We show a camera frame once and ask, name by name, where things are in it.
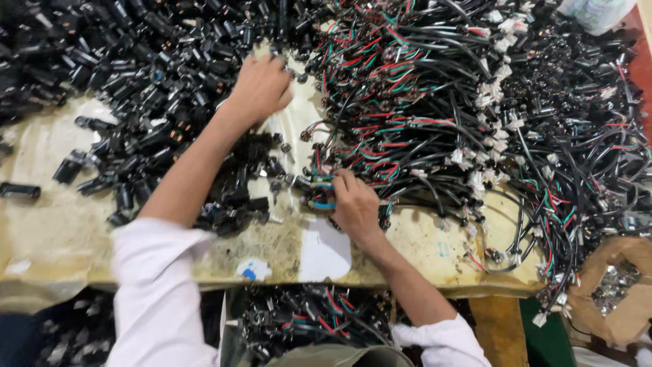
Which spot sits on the person's right hand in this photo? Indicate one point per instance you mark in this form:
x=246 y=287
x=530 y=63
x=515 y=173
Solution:
x=359 y=209

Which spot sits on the person's left hand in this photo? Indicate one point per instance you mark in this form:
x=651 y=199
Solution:
x=260 y=89

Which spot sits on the person's left fingers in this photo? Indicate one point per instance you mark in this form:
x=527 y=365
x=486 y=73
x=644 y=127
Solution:
x=272 y=61

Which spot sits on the black part with blue rings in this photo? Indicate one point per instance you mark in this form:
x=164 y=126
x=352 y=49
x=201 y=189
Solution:
x=322 y=195

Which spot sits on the heap of black plastic connectors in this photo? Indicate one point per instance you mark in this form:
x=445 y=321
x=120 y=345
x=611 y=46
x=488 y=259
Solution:
x=153 y=76

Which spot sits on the white paper patch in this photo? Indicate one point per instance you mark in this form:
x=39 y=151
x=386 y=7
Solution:
x=323 y=252

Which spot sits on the white and blue sticker scrap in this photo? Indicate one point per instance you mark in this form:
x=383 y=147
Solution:
x=253 y=269

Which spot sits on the white long-sleeved shirt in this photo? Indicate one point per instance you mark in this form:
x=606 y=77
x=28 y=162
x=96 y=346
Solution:
x=153 y=306

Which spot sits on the single black plastic connector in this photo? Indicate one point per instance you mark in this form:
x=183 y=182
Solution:
x=20 y=190

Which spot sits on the beige plastic table cover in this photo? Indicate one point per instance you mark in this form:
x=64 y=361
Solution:
x=51 y=244

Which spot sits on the olive green trousers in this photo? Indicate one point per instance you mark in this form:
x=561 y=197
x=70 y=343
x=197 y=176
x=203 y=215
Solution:
x=346 y=358

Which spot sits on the white plastic bag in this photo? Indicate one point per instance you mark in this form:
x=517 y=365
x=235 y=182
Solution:
x=596 y=14

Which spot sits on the dark bag of black parts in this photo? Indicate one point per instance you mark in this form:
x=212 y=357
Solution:
x=56 y=331

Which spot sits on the wooden table leg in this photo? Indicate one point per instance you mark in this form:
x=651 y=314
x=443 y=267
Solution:
x=496 y=331

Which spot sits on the green crate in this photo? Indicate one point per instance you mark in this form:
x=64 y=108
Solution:
x=545 y=341

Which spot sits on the heap of small metal parts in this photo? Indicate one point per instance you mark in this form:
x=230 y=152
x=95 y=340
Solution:
x=614 y=288

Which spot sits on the brown cardboard box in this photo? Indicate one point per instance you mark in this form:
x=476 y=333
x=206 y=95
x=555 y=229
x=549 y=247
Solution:
x=631 y=316

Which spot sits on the white cloth bundle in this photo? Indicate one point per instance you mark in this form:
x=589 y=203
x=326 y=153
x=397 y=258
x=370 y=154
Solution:
x=606 y=359

